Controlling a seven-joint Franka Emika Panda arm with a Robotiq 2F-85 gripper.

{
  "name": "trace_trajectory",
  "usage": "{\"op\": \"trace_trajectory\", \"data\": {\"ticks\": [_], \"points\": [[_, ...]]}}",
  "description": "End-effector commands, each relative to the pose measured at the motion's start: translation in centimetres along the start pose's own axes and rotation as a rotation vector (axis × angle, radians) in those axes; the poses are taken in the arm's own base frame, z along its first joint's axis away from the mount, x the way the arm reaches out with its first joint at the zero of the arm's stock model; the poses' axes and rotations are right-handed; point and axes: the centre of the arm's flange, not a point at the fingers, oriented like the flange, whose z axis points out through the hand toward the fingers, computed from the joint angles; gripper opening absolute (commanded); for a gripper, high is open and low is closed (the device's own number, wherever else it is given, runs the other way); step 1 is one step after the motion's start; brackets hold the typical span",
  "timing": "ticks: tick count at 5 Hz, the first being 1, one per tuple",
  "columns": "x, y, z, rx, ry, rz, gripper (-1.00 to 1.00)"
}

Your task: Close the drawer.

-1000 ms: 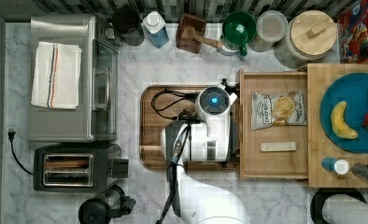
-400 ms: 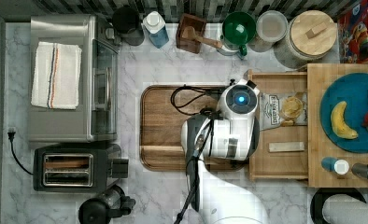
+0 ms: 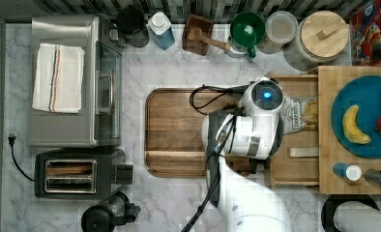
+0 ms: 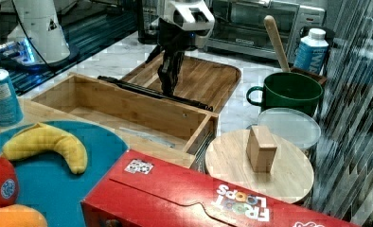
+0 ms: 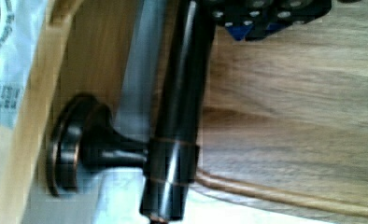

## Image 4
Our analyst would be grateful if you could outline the green mug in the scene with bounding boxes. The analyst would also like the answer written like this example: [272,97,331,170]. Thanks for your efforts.
[245,72,324,116]

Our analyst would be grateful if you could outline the blue shaker white cap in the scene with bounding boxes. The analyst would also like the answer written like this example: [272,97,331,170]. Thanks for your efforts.
[0,69,23,127]

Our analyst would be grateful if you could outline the silver toaster oven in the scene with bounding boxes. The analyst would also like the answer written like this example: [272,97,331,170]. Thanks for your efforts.
[204,0,327,62]

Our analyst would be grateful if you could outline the orange plush fruit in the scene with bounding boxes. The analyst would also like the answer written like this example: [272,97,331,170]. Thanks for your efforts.
[0,204,48,227]

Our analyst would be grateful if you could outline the blue white carton bottle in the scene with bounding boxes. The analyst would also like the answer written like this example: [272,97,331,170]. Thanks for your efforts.
[293,28,329,74]

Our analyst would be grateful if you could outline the brown wooden tray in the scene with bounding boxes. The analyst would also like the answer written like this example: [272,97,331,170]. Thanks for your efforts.
[122,54,241,114]

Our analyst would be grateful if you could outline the wooden drawer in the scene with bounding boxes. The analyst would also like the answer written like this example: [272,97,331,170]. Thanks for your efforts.
[32,73,217,155]

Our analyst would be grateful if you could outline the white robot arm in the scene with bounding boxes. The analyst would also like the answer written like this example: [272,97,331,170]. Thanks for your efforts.
[157,0,215,96]

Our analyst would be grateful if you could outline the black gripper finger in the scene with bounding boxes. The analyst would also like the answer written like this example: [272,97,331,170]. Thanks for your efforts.
[172,52,185,90]
[158,60,174,96]

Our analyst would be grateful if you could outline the red Froot Loops box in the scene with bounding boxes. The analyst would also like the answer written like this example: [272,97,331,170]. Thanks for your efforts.
[81,150,359,227]

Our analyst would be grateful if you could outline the wooden spoon handle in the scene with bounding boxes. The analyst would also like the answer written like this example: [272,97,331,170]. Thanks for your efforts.
[264,15,290,72]

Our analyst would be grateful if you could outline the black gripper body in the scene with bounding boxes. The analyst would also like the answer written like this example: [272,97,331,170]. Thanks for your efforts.
[158,18,195,61]

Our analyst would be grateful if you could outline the glass jar wooden lid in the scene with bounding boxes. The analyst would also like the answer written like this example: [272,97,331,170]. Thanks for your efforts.
[205,127,314,204]

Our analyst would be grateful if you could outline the teal round plate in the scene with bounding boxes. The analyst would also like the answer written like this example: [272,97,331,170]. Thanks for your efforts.
[12,121,128,227]

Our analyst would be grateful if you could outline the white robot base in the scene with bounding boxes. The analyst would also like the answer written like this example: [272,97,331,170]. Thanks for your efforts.
[0,0,79,68]

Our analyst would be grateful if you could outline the yellow plush banana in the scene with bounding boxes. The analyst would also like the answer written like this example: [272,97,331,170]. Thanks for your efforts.
[0,123,88,174]

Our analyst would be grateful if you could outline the clear plastic lidded container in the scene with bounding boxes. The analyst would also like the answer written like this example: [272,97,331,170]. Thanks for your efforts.
[258,108,321,150]

